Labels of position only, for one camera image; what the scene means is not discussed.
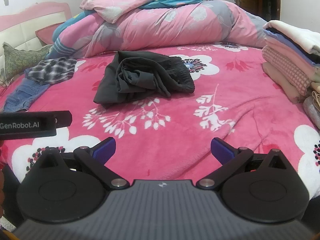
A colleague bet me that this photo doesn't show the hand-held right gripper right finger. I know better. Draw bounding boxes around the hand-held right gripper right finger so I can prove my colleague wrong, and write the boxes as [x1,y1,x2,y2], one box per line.
[196,137,288,190]

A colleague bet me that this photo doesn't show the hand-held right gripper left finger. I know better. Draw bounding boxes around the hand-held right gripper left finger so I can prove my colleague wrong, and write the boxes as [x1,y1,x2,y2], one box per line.
[32,137,130,190]

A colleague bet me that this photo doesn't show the dark grey pants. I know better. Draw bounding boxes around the dark grey pants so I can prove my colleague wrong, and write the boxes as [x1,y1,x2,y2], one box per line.
[93,51,195,103]

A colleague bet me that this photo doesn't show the stack of folded clothes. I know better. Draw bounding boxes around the stack of folded clothes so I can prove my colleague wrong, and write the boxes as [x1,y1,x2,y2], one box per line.
[261,20,320,130]

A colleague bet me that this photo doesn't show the blue jeans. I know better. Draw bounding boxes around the blue jeans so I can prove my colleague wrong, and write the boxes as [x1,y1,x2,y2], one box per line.
[2,76,50,112]

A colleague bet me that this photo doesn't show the pink floral blanket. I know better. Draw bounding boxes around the pink floral blanket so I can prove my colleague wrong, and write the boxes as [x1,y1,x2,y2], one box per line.
[0,41,320,202]

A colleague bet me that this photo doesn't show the black white plaid shirt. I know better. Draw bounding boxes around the black white plaid shirt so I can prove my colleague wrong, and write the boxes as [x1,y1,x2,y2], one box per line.
[24,57,78,85]

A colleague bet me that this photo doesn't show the green floral pillow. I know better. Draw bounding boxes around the green floral pillow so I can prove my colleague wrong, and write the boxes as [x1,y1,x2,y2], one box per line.
[2,42,54,80]

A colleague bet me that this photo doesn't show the pink pillow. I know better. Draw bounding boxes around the pink pillow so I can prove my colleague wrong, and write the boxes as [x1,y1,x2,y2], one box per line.
[35,21,63,47]

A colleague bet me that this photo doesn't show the teal striped quilt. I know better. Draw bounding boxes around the teal striped quilt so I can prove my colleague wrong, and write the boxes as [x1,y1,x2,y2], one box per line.
[46,11,105,60]

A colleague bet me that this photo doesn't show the pink and white headboard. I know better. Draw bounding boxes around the pink and white headboard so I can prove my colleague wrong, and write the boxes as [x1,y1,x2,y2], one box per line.
[0,2,73,80]

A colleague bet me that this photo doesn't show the pink floral quilt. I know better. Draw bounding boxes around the pink floral quilt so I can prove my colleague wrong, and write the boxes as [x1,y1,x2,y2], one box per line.
[79,0,269,58]

